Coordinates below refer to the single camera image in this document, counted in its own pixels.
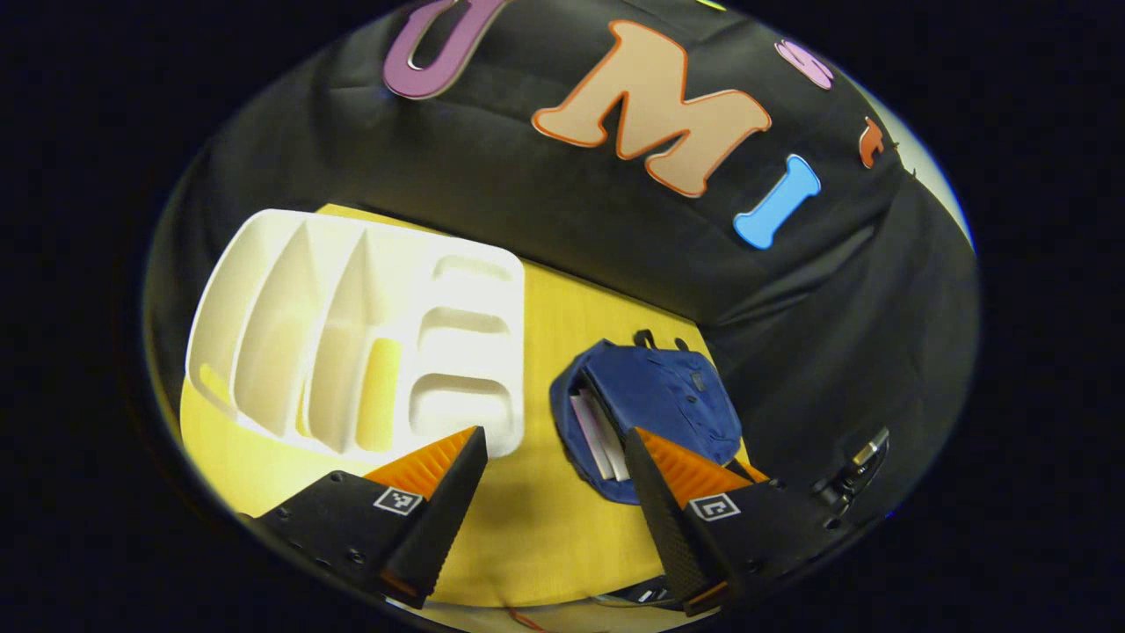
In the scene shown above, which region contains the blue schoolbag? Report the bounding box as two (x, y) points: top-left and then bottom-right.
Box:
(549, 330), (746, 505)

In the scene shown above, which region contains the white plastic bookshelf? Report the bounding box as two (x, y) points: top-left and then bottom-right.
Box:
(185, 209), (526, 462)

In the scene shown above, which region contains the red cable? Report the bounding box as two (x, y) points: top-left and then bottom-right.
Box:
(499, 600), (550, 632)

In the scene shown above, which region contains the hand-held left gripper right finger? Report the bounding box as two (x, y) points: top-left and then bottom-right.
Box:
(624, 428), (858, 616)

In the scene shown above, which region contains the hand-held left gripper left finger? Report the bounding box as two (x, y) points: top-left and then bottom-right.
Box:
(242, 426), (489, 609)

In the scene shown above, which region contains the black backdrop cloth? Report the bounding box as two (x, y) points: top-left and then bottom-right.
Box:
(145, 0), (981, 546)

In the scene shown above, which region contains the black book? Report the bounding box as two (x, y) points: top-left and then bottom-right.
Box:
(582, 387), (630, 483)

